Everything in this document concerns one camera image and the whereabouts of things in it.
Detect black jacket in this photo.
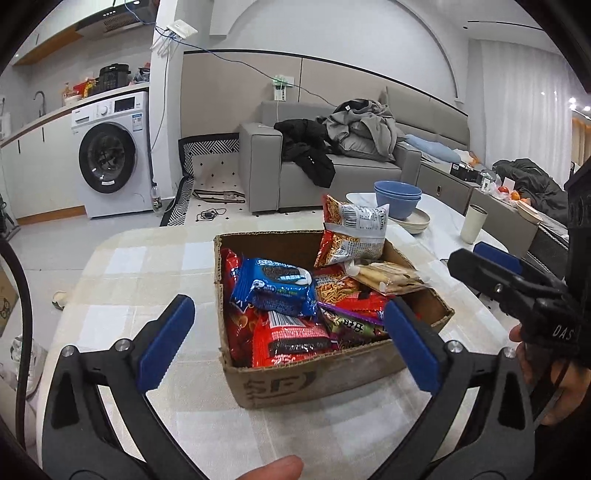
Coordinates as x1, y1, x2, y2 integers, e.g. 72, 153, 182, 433
274, 119, 337, 188

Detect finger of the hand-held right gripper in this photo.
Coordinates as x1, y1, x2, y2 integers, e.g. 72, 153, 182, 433
473, 241, 525, 274
448, 248, 570, 320

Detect white orange noodle snack packet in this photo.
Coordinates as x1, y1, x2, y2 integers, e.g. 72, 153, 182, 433
314, 194, 391, 268
313, 269, 365, 303

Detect cream cup with metal rim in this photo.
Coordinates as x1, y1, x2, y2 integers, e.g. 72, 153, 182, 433
463, 204, 489, 244

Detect brown cardboard box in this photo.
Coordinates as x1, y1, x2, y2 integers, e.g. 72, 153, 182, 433
213, 229, 455, 410

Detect person's right hand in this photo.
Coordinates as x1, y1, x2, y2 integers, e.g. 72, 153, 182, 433
509, 323, 591, 428

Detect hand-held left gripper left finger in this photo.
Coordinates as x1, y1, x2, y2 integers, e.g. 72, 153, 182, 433
41, 294, 204, 480

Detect black floor cables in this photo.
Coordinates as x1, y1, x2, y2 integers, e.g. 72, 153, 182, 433
193, 187, 245, 222

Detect white router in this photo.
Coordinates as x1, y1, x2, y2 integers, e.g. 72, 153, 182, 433
152, 19, 198, 54

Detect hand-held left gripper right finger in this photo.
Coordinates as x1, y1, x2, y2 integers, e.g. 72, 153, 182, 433
369, 296, 550, 480

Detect red black biscuit packet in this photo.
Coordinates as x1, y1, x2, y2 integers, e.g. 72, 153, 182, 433
351, 291, 393, 324
252, 311, 333, 368

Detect cardboard box with print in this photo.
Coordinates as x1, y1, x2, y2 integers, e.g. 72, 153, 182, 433
0, 268, 19, 337

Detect grey sofa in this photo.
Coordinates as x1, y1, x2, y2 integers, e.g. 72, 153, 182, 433
239, 85, 472, 214

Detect white wall socket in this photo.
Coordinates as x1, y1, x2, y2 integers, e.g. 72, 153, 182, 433
269, 74, 295, 101

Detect clear packet of breadsticks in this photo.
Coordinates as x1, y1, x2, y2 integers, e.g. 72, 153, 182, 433
348, 261, 431, 296

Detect silver purple snack packet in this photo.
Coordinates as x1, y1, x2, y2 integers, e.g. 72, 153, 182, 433
318, 301, 384, 324

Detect black wall cable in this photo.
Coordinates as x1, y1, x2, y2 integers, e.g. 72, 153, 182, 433
157, 28, 333, 104

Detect white washing machine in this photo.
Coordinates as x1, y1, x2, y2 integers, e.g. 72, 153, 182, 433
71, 91, 155, 219

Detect grey marble top table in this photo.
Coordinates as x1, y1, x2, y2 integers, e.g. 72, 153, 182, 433
346, 191, 568, 301

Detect small black box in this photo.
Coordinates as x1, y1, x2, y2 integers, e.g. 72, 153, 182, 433
450, 161, 483, 183

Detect white curtain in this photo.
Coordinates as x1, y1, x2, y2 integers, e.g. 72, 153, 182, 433
480, 39, 591, 167

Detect person's left hand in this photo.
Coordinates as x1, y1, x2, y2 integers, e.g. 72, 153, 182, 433
235, 455, 305, 480

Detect red yellow food package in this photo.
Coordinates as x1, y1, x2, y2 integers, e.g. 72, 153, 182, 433
62, 78, 100, 100

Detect blue cookie packet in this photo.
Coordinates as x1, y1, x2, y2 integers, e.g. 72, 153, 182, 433
229, 257, 319, 319

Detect light blue pillow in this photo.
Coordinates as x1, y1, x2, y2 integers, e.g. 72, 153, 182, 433
405, 134, 462, 162

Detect grey clothes pile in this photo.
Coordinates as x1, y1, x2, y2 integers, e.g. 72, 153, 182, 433
316, 98, 409, 162

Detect blue bowl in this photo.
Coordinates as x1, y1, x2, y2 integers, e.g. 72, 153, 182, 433
373, 180, 423, 204
375, 196, 422, 221

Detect checkered beige tablecloth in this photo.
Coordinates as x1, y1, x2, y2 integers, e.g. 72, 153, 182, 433
37, 226, 532, 480

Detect white wall cabinets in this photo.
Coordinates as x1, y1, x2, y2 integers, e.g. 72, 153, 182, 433
11, 23, 84, 65

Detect orange fruit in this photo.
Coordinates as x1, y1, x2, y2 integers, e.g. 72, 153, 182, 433
499, 185, 532, 204

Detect white kitchen counter cabinets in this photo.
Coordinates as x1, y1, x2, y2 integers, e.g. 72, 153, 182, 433
0, 104, 75, 222

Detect black white patterned mat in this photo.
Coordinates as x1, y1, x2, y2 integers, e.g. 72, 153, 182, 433
159, 134, 241, 227

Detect black pressure cooker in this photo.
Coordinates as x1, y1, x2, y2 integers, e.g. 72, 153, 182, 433
99, 64, 132, 93

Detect purple pink snack packet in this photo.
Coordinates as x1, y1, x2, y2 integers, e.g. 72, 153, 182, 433
318, 309, 391, 352

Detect red chips packet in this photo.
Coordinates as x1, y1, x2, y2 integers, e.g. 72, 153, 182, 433
220, 247, 259, 367

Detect dark green jacket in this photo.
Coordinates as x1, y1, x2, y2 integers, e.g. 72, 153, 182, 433
492, 158, 571, 217

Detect beige side cabinet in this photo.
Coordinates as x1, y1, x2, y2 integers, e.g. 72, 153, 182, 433
418, 161, 541, 232

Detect silver range hood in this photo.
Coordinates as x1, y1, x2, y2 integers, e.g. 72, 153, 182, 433
76, 0, 158, 38

